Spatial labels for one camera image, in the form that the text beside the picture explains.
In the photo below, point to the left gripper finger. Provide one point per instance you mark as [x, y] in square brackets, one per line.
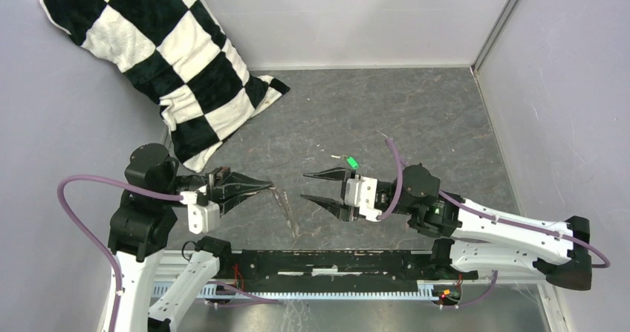
[237, 182]
[225, 205]

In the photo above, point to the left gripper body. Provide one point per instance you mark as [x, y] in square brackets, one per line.
[215, 179]

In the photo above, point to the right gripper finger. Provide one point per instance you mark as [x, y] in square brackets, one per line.
[336, 208]
[335, 174]

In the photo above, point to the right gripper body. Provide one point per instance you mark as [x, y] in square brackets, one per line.
[387, 197]

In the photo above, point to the key with green tag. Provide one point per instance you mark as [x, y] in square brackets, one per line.
[351, 161]

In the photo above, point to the metal key organizer plate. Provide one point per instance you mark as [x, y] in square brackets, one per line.
[282, 200]

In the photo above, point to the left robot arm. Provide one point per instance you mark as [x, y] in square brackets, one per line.
[140, 228]

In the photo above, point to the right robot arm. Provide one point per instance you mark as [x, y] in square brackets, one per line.
[468, 237]

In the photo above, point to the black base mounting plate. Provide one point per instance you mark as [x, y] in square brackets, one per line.
[320, 283]

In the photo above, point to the black and white checkered pillow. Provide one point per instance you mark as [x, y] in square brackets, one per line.
[177, 54]

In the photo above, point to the aluminium corner profile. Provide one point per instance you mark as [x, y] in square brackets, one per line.
[494, 34]

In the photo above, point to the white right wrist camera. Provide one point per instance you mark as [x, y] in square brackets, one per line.
[360, 195]

